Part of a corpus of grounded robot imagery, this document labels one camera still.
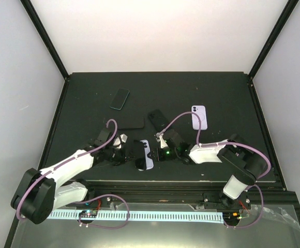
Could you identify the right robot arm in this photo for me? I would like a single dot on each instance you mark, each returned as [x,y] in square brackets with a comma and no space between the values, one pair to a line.
[247,163]

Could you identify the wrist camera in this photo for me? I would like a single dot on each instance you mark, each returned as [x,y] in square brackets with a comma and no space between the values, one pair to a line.
[160,139]
[120,141]

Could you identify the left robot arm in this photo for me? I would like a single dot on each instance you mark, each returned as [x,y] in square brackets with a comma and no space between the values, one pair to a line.
[42,191]

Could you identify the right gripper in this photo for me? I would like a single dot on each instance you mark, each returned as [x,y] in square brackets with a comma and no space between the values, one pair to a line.
[158,156]

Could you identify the small circuit board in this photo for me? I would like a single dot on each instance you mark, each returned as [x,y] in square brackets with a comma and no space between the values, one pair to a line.
[88,214]

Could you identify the white slotted cable duct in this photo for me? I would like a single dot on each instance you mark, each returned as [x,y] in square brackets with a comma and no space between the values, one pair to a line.
[150,216]

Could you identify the lilac phone case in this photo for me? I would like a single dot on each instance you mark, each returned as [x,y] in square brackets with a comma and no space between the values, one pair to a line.
[149,162]

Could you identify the black flat phone case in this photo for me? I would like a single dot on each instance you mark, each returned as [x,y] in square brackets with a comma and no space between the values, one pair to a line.
[130,123]

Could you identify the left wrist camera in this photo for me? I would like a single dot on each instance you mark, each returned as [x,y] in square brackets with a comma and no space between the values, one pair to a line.
[120,141]

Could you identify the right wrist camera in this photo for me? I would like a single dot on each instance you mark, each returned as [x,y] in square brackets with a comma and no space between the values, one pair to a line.
[160,139]

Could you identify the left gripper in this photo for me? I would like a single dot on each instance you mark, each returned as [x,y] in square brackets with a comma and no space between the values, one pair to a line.
[124,159]

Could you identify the lilac magsafe cased phone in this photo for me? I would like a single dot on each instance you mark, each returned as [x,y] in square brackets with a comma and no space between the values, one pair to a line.
[199,118]

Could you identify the black magsafe phone case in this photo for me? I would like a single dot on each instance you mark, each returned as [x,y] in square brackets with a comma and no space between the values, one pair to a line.
[158,120]

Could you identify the teal edged phone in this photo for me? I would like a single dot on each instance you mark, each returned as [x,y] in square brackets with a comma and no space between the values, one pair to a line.
[119,99]

